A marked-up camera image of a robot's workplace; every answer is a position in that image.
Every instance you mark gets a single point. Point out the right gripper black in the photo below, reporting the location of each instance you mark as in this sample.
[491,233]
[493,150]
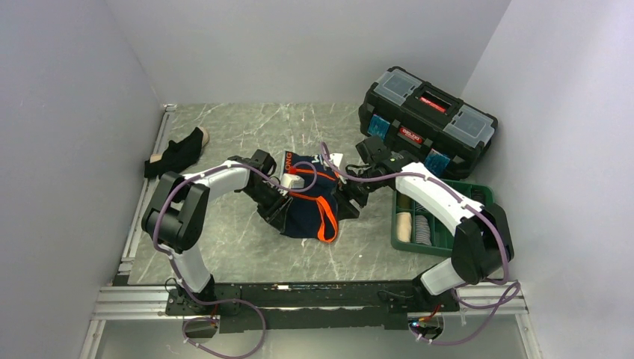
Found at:
[343,194]

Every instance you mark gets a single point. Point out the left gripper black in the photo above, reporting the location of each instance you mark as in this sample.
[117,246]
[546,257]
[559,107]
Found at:
[276,214]

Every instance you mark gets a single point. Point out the dark navy orange clothes pile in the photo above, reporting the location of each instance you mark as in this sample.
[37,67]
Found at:
[312,213]

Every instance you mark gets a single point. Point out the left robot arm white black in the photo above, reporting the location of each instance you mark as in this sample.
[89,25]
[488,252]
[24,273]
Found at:
[175,216]

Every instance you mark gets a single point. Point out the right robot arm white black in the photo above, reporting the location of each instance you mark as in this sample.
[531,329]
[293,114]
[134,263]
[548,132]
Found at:
[482,241]

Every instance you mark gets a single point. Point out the olive rolled cloth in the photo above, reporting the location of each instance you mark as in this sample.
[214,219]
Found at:
[403,203]

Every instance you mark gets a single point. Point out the cream rolled cloth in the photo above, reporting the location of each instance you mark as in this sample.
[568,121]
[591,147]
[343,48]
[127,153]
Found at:
[404,227]

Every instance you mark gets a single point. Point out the green compartment tray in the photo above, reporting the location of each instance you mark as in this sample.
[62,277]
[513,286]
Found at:
[441,238]

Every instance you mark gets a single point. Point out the grey striped rolled cloth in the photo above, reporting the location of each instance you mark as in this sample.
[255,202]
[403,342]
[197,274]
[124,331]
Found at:
[422,229]

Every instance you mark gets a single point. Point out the black toolbox with clear lids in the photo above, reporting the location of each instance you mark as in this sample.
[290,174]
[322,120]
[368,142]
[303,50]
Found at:
[443,131]

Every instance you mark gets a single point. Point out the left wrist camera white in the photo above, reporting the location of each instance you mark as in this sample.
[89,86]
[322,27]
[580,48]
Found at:
[292,182]

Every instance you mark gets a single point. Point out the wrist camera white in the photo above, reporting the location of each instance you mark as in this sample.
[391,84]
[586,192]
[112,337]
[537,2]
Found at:
[292,182]
[334,161]

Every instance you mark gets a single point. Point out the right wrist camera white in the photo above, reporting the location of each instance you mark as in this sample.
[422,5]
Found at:
[334,161]

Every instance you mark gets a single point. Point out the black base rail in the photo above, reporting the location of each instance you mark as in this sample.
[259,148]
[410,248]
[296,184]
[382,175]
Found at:
[387,304]

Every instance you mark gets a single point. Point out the aluminium frame rail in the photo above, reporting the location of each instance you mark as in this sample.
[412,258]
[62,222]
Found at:
[118,301]

